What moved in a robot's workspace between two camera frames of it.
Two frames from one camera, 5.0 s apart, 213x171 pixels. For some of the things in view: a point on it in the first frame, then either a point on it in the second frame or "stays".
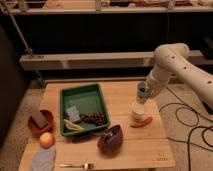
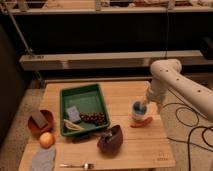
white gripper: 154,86 → 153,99
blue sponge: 73,114 stays
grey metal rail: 96,61 stays
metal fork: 85,166 stays
